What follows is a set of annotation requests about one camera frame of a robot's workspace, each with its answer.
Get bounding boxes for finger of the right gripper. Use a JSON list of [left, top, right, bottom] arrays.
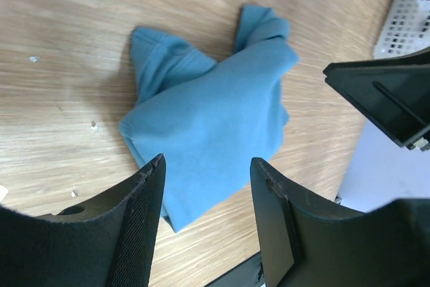
[[323, 47, 429, 151]]

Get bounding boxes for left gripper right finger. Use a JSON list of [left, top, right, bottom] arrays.
[[251, 158, 429, 286]]

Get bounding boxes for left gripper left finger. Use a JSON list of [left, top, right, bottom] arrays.
[[1, 155, 166, 286]]

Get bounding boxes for teal tank top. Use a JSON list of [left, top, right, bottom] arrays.
[[119, 5, 298, 232]]

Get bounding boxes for white plastic basket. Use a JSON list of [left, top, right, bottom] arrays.
[[373, 0, 429, 59]]

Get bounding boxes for white debris scraps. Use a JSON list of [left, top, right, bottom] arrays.
[[1, 55, 103, 208]]

